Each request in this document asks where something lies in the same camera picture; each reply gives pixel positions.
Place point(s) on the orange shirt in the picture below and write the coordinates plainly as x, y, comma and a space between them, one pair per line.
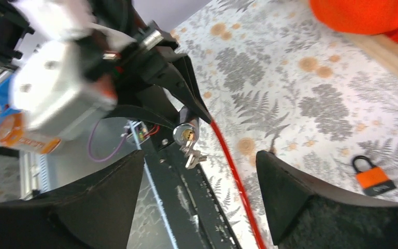
363, 17

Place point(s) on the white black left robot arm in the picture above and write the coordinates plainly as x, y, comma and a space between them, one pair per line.
26, 25

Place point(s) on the orange black padlock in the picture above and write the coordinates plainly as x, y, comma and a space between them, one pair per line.
373, 181

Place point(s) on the orange drink carton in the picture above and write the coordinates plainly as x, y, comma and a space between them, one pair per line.
14, 135

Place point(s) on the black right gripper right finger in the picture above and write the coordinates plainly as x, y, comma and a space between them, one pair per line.
306, 212

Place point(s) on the silver keys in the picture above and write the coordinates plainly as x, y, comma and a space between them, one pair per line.
192, 155

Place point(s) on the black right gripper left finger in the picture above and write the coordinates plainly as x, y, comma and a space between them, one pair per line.
95, 211

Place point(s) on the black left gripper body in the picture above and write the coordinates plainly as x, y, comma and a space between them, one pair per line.
125, 59

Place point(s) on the wooden clothes rack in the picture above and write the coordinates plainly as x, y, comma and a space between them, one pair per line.
379, 47

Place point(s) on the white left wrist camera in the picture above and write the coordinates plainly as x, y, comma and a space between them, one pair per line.
66, 86

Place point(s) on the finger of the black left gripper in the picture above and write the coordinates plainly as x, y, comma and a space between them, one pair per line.
174, 72
149, 104

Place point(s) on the red cable lock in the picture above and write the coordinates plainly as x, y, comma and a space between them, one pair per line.
233, 172

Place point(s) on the floral table mat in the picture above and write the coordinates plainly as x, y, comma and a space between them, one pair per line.
274, 78

